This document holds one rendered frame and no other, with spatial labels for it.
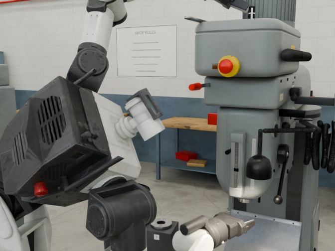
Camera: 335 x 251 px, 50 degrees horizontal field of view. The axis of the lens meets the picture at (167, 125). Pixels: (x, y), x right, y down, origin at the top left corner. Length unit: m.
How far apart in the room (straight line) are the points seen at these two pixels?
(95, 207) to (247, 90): 0.58
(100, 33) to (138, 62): 5.23
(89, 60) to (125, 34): 5.48
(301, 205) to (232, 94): 0.74
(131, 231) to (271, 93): 0.57
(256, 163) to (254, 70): 0.26
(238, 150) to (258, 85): 0.21
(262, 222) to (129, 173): 0.94
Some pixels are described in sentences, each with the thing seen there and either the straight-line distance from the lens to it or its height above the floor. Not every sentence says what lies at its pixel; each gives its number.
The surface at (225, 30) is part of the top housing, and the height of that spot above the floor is 1.86.
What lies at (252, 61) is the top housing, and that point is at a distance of 1.03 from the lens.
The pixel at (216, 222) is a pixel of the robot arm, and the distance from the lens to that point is 1.21.
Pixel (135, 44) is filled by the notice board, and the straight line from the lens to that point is 6.41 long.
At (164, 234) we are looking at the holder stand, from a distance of 1.49.
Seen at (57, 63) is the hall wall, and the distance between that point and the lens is 7.53.
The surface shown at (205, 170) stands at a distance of 5.26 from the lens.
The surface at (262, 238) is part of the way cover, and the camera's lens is 1.75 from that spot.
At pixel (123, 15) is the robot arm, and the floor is 1.93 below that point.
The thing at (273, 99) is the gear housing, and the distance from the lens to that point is 1.12.
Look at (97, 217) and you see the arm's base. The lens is 0.86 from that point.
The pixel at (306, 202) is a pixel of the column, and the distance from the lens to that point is 1.73.
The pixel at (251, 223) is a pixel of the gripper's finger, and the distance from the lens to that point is 1.31.
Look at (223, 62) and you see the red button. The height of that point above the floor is 1.77.
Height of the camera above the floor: 1.77
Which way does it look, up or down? 10 degrees down
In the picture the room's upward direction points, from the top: straight up
